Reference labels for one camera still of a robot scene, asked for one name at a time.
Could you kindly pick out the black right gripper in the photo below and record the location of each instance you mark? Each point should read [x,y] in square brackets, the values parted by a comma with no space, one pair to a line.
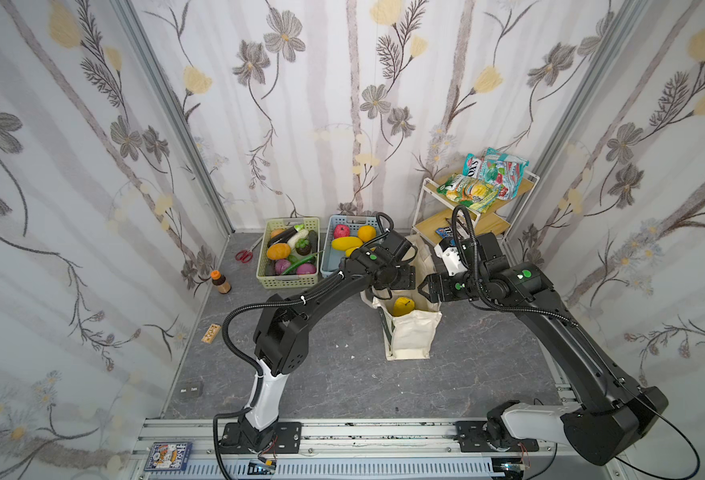
[430,287]

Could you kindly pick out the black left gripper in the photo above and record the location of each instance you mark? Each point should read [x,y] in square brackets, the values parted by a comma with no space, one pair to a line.
[405,278]

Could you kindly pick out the yellow apple toy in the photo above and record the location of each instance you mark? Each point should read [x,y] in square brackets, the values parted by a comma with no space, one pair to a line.
[402,306]

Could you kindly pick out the cream canvas tote bag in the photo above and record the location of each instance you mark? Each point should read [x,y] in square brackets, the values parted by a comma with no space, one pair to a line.
[408,337]

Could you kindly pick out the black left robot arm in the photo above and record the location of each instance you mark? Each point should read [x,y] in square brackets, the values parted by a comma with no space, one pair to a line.
[282,336]

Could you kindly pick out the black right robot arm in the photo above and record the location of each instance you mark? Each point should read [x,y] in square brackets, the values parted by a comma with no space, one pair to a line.
[613,410]

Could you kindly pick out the blue candy bag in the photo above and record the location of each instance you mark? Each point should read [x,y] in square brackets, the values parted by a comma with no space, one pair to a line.
[445,232]

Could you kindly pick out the green yellow snack bag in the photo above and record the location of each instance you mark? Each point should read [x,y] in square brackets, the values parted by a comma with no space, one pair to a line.
[474,194]

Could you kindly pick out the green white snack bag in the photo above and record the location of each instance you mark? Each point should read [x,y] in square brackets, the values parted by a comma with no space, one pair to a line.
[472,165]

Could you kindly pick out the teal pink snack bag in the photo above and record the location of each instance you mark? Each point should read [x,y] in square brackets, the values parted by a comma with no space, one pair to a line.
[502,171]

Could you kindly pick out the orange fruit toy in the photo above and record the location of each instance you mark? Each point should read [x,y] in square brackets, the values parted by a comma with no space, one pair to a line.
[366,233]

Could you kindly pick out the yellow mango toy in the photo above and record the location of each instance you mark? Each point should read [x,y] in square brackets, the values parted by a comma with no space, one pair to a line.
[346,243]

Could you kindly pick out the blue plastic basket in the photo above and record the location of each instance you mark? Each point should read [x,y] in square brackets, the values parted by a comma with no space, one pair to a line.
[331,258]

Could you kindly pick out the purple onion toy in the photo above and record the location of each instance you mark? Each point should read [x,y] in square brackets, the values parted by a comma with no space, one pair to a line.
[306,269]

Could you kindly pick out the green chili pepper toy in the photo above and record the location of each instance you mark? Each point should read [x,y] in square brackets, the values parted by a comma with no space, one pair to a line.
[295,266]

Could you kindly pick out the white radish toy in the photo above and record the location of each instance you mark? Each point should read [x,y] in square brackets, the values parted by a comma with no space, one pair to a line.
[300,235]

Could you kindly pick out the purple cabbage toy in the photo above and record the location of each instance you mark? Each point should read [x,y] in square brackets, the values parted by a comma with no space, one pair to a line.
[281,266]

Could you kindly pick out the dark eggplant toy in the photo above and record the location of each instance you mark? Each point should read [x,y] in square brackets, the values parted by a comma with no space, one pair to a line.
[286,235]

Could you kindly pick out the orange potato toy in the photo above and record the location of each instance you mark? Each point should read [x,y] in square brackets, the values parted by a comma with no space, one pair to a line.
[278,251]

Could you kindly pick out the green plastic basket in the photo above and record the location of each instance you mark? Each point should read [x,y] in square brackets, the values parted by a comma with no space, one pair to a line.
[266,274]

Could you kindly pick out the brown glass bottle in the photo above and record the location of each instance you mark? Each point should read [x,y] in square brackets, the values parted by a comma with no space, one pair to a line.
[220,282]

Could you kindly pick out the small wooden block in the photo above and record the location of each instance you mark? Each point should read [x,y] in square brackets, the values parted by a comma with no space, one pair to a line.
[211,334]

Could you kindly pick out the grey floor outlet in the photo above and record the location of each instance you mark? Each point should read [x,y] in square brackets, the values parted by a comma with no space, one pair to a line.
[190,390]

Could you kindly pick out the blue card box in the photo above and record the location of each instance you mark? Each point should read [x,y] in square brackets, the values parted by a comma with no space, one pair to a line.
[168,457]

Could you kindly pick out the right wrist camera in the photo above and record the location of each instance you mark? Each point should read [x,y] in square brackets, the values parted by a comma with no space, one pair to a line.
[464,251]

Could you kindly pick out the red handled scissors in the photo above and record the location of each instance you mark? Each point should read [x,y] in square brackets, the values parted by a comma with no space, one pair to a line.
[246,255]

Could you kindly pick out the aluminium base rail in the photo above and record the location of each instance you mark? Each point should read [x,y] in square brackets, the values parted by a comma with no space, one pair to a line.
[364,449]

